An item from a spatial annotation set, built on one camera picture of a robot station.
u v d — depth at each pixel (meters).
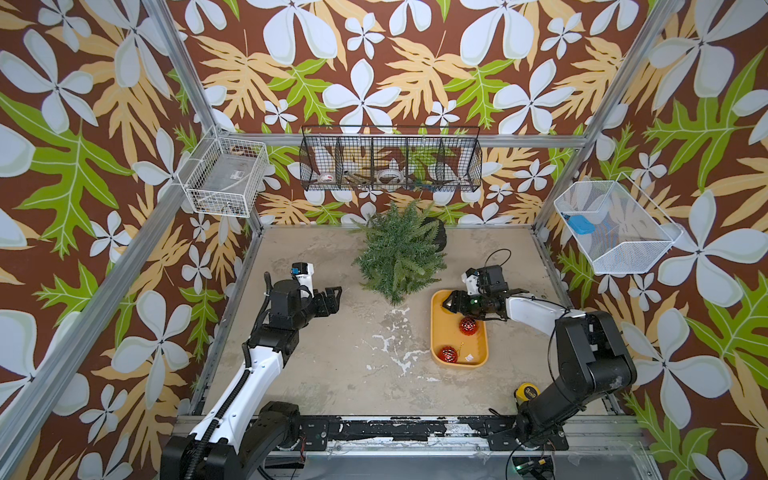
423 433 0.75
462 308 0.83
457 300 0.85
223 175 0.86
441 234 1.11
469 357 0.86
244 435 0.55
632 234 0.78
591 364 0.47
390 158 0.97
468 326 0.88
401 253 0.78
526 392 0.79
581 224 0.86
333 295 0.74
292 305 0.63
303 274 0.71
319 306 0.72
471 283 0.88
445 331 0.91
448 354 0.82
